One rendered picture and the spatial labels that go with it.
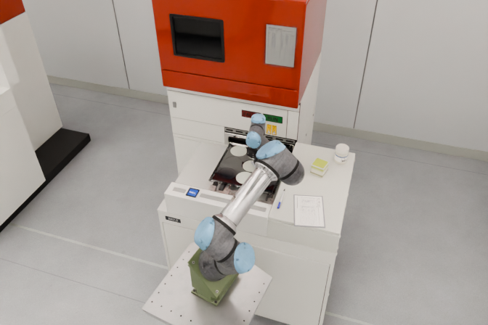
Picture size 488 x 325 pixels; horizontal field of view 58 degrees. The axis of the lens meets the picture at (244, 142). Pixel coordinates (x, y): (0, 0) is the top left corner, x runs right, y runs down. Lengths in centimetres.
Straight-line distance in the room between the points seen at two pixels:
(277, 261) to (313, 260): 20
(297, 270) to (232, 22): 132
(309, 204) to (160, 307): 84
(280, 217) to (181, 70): 101
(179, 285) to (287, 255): 57
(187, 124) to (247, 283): 115
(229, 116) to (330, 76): 161
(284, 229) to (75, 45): 350
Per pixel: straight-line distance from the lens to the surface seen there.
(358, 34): 382
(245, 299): 204
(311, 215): 216
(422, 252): 346
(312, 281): 243
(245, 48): 230
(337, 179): 237
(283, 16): 218
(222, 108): 261
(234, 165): 251
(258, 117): 225
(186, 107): 271
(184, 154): 295
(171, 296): 207
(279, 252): 231
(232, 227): 173
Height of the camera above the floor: 254
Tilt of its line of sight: 38 degrees down
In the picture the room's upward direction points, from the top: straight up
